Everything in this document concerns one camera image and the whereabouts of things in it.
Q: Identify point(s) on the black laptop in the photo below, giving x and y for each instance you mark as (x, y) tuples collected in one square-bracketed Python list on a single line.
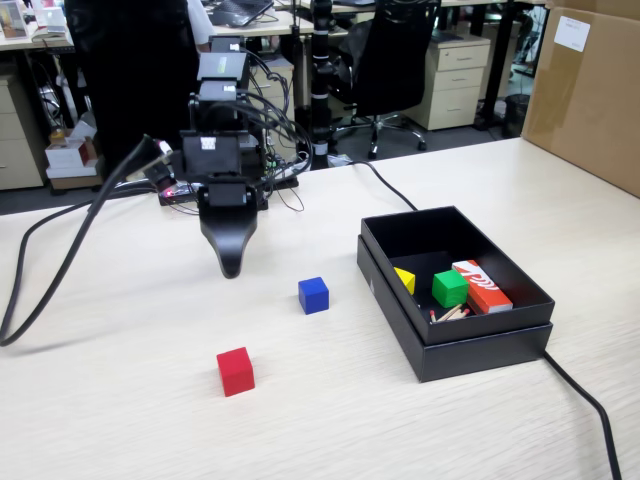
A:
[(235, 12)]

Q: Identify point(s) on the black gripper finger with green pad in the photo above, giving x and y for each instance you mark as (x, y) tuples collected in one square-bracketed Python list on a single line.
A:
[(229, 240)]

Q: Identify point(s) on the black mesh office chair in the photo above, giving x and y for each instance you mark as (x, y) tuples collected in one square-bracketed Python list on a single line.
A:
[(390, 60)]

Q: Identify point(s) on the person in white shirt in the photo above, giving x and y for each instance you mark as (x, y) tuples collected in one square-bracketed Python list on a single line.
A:
[(197, 20)]

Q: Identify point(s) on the beige office desk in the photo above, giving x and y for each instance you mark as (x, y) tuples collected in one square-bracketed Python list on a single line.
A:
[(280, 25)]

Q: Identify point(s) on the orange and white matchbox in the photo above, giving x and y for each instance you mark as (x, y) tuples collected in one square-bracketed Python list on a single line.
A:
[(487, 292)]

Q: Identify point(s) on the desk photo frame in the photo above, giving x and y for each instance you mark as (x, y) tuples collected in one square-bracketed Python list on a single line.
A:
[(12, 20)]

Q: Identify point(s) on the red wooden cube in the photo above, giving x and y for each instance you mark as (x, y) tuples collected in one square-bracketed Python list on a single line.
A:
[(235, 372)]

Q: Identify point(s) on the black trash bin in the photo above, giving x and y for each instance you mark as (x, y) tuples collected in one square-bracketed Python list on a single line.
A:
[(515, 115)]

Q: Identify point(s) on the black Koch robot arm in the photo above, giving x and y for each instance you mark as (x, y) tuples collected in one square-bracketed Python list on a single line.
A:
[(210, 152)]

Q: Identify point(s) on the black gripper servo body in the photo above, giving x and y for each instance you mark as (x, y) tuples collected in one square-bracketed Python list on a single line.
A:
[(227, 196)]

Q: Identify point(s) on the flat white box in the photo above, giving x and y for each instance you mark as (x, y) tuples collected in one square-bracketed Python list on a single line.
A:
[(75, 172)]

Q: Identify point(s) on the beige drawer cabinet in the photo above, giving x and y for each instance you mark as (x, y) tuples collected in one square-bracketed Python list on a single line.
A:
[(15, 140)]

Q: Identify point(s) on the white cardboard box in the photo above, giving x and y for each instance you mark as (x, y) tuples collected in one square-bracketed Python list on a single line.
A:
[(65, 155)]

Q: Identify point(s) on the blue wooden cube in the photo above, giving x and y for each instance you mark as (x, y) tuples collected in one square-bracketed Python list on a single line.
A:
[(314, 296)]

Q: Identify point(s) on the controller circuit board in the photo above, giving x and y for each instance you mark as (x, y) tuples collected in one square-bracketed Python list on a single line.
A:
[(175, 192)]

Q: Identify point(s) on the black cardboard box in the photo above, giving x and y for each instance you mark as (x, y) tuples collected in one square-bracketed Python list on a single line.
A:
[(435, 235)]

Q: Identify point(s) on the small brown box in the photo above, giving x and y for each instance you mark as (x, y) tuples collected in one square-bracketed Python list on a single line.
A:
[(75, 184)]

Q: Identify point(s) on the beige three-drawer pedestal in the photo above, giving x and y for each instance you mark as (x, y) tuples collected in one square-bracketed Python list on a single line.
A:
[(450, 80)]

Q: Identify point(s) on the yellow wooden wedge block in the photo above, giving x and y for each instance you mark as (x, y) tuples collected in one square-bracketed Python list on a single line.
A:
[(407, 281)]

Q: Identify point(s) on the black pole with white bands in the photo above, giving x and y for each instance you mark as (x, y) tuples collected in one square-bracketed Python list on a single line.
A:
[(320, 75)]

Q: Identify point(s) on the green wooden cube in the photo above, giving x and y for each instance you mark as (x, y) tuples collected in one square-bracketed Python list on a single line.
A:
[(450, 290)]

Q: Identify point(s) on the large brown cardboard box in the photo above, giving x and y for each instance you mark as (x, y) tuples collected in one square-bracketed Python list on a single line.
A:
[(585, 100)]

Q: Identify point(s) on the red-tipped wooden matchstick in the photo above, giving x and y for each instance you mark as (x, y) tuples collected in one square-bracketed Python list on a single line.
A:
[(454, 317), (450, 311), (457, 313)]

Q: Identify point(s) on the small white desk box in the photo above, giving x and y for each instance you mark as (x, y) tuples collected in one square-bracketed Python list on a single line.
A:
[(50, 20)]

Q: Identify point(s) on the black cardboard box lid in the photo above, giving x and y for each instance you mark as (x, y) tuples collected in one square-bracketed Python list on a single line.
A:
[(480, 357)]

